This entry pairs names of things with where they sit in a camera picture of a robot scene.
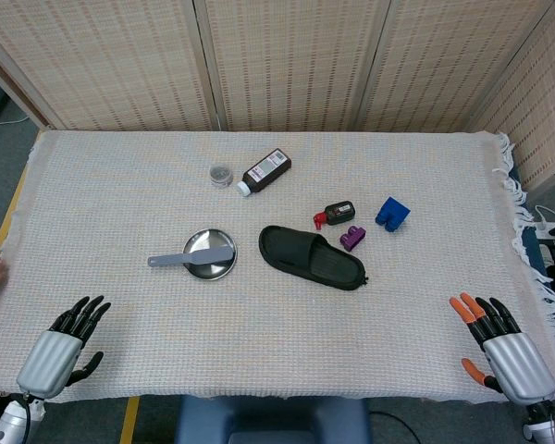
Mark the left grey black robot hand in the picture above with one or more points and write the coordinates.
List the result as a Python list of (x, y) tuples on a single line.
[(51, 358)]

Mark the right grey robot hand orange fingertips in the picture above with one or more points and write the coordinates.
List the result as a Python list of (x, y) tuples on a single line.
[(518, 365)]

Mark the black slipper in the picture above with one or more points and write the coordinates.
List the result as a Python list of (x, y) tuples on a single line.
[(311, 256)]

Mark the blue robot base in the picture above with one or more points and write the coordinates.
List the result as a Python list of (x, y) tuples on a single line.
[(270, 421)]

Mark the white power strip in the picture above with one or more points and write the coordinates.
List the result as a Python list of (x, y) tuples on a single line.
[(548, 226)]

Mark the small metal frying pan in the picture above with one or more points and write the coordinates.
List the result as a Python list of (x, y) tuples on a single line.
[(211, 254)]

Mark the blue plastic block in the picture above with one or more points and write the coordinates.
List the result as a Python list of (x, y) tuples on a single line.
[(391, 214)]

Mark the purple plastic block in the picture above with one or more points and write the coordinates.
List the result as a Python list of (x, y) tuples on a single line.
[(353, 238)]

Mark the white woven tablecloth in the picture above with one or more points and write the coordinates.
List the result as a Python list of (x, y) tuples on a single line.
[(268, 324)]

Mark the small black bottle red cap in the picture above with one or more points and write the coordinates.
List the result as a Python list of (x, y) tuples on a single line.
[(335, 214)]

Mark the small clear round jar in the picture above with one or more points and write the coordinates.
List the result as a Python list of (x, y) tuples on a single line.
[(220, 176)]

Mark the brown bottle white cap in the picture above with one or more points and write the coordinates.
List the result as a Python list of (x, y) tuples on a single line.
[(264, 171)]

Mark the woven folding screen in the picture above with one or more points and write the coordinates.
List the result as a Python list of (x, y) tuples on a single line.
[(277, 65)]

